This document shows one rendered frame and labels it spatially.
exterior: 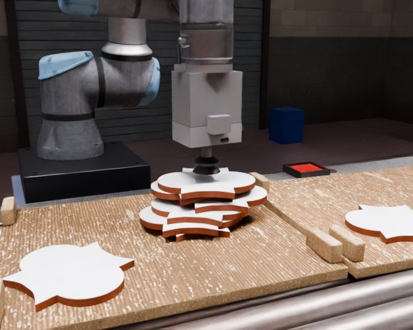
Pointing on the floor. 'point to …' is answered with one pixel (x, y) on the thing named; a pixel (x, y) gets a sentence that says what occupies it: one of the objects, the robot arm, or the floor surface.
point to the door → (240, 52)
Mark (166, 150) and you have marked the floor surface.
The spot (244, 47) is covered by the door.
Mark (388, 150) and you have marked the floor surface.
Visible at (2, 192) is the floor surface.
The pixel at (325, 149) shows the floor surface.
